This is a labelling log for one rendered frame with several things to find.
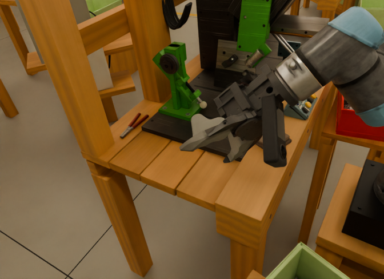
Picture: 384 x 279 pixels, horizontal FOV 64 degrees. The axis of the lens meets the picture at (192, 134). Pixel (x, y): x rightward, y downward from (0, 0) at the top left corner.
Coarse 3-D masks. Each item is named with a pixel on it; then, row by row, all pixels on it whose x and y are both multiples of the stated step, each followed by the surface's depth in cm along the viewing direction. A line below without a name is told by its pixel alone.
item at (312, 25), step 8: (288, 16) 133; (296, 16) 132; (304, 16) 132; (280, 24) 127; (288, 24) 126; (296, 24) 125; (304, 24) 124; (312, 24) 124; (320, 24) 123; (272, 32) 127; (280, 32) 125; (288, 32) 123; (296, 32) 122; (304, 32) 120; (312, 32) 119
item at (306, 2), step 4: (304, 0) 478; (308, 0) 474; (312, 0) 449; (316, 0) 439; (356, 0) 377; (304, 4) 480; (308, 4) 478; (340, 4) 401; (352, 4) 378; (356, 4) 380; (336, 12) 400; (340, 12) 392
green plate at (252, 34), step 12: (252, 0) 114; (264, 0) 112; (252, 12) 116; (264, 12) 114; (240, 24) 120; (252, 24) 117; (264, 24) 115; (240, 36) 122; (252, 36) 119; (264, 36) 117; (240, 48) 123; (252, 48) 121
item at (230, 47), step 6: (222, 42) 128; (228, 42) 127; (234, 42) 126; (222, 48) 129; (228, 48) 127; (234, 48) 127; (222, 54) 130; (228, 54) 129; (240, 54) 126; (246, 54) 125; (222, 60) 131; (240, 60) 127; (216, 66) 134; (222, 66) 132; (234, 66) 130; (240, 66) 128; (246, 66) 126; (252, 72) 126
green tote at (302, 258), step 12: (300, 252) 68; (312, 252) 66; (288, 264) 65; (300, 264) 71; (312, 264) 67; (324, 264) 64; (276, 276) 63; (288, 276) 70; (300, 276) 73; (312, 276) 69; (324, 276) 66; (336, 276) 63
